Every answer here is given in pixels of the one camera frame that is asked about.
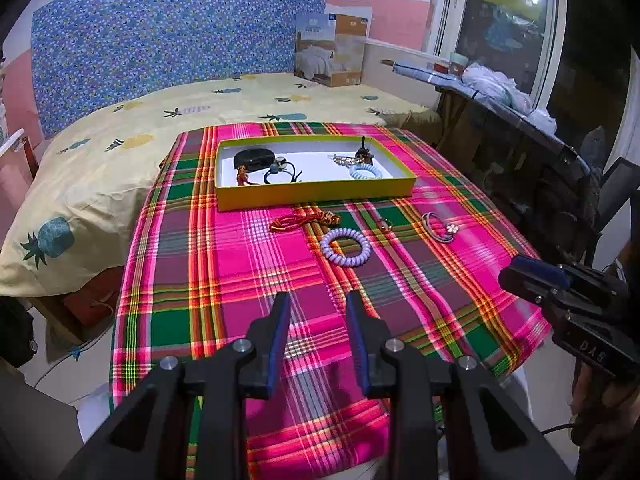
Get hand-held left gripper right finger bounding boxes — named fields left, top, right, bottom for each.
left=345, top=290, right=576, bottom=480

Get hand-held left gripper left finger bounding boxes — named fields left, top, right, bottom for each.
left=61, top=290, right=292, bottom=480

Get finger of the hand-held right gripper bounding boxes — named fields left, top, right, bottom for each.
left=497, top=266, right=568, bottom=313
left=510, top=254, right=581, bottom=288

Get yellow cardboard box tray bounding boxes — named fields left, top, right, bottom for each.
left=215, top=135, right=417, bottom=212

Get black hair tie blue bead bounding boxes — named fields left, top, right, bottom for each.
left=263, top=156, right=303, bottom=185

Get black wrist band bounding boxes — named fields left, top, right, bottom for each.
left=233, top=148, right=277, bottom=170

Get person's right hand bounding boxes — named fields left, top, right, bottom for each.
left=570, top=362, right=636, bottom=448

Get pink green plaid tablecloth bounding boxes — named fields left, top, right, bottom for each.
left=107, top=122, right=553, bottom=476

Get dark cluttered side table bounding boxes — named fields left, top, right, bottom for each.
left=382, top=57, right=606, bottom=261

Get white cloth pile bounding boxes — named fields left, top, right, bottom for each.
left=461, top=62, right=558, bottom=133

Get yellow pineapple print bed sheet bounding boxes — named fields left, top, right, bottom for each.
left=0, top=71, right=441, bottom=301

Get white framed window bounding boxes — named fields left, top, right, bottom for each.
left=430, top=0, right=568, bottom=111

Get grey cabinet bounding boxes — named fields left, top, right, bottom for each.
left=0, top=355, right=83, bottom=480

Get black bag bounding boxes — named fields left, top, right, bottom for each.
left=0, top=295, right=37, bottom=368

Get bedding set package box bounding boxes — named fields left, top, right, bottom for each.
left=294, top=10, right=368, bottom=87

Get blue floral headboard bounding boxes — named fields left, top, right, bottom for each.
left=31, top=0, right=331, bottom=138

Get lavender spiral hair tie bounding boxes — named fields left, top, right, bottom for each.
left=320, top=228, right=372, bottom=264

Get thin grey hair ties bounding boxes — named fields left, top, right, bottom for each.
left=421, top=211, right=460, bottom=243

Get red braided cord with knot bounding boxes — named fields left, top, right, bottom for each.
left=270, top=211, right=342, bottom=233

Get wooden bed frame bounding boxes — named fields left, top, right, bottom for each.
left=30, top=265, right=126, bottom=341

